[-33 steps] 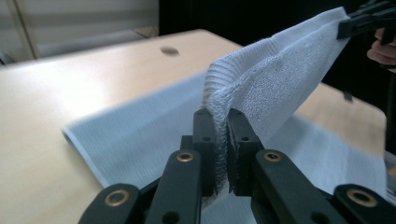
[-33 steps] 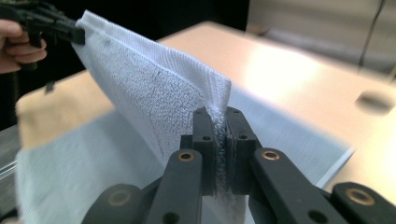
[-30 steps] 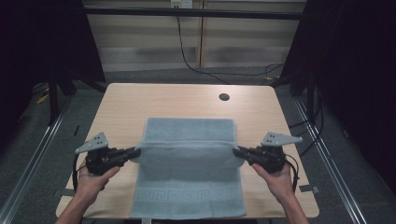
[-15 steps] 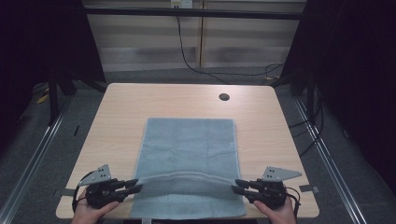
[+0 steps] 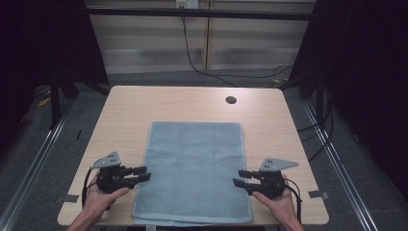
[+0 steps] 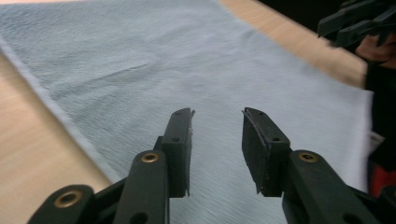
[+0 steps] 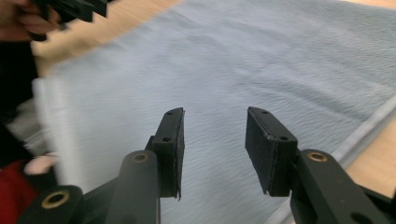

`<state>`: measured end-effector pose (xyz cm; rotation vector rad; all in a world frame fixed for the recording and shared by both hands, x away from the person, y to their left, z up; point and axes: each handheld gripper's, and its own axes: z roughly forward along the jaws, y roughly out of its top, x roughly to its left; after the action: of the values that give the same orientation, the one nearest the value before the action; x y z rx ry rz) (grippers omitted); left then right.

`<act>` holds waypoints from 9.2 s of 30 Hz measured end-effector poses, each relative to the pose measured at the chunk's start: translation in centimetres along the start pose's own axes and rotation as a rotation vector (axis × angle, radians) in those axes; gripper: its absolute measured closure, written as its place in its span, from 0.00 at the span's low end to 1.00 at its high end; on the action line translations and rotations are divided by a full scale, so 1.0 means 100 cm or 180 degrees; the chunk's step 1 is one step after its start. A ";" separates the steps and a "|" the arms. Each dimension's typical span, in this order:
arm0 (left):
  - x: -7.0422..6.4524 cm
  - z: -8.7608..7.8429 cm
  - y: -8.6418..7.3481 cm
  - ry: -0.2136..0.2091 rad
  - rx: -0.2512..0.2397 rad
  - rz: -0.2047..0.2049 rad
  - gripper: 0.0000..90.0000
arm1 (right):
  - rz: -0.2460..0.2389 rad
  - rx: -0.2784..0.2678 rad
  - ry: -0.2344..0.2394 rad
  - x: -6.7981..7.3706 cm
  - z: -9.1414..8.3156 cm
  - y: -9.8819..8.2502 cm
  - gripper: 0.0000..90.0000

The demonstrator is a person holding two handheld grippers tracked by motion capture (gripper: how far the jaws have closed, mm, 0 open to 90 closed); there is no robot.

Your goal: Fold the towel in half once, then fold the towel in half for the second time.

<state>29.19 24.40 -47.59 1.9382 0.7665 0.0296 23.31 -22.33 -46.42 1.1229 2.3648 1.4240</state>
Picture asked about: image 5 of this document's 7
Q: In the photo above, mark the grey tape piece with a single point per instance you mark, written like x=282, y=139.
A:
x=70, y=198
x=318, y=194

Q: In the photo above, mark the person's left hand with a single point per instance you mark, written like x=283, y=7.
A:
x=101, y=200

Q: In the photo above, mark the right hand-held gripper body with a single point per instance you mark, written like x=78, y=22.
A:
x=272, y=183

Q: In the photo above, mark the person's right hand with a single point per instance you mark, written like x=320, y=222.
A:
x=277, y=205

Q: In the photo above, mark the black curtain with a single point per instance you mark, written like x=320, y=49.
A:
x=41, y=45
x=365, y=80

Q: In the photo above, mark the metal floor rail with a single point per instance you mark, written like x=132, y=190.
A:
x=35, y=160
x=336, y=160

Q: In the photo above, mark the grey-blue towel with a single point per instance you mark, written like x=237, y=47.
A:
x=195, y=170

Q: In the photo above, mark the black horizontal metal bar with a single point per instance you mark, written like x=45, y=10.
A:
x=198, y=13

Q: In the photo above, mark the white wall outlet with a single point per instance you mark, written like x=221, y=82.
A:
x=187, y=4

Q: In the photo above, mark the round black table grommet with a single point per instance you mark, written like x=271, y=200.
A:
x=231, y=99

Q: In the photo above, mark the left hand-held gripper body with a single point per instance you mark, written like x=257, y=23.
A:
x=110, y=179

